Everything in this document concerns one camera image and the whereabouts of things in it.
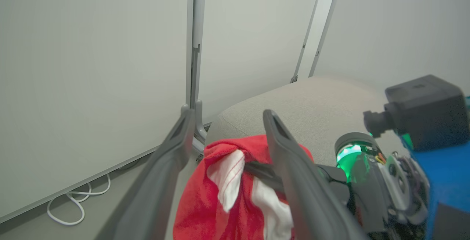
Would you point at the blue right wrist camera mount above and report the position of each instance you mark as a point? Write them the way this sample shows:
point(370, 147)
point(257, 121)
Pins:
point(449, 181)

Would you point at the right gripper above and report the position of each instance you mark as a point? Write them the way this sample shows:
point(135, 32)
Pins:
point(371, 196)

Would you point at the red and white garment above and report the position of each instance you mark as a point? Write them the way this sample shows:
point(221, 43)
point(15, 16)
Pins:
point(198, 210)

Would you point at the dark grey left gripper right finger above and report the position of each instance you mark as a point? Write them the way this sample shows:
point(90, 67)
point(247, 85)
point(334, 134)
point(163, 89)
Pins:
point(304, 196)

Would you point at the grey fabric sofa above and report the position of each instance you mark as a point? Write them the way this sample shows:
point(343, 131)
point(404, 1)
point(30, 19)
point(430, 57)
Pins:
point(312, 107)

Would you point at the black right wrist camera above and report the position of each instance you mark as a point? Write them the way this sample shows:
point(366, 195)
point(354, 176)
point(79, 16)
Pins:
point(429, 111)

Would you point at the wide white partition panel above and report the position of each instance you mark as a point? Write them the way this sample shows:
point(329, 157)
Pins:
point(91, 85)

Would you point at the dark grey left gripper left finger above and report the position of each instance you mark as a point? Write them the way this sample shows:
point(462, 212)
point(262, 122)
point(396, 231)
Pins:
point(154, 196)

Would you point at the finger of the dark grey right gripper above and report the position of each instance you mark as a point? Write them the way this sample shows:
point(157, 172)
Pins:
point(262, 174)

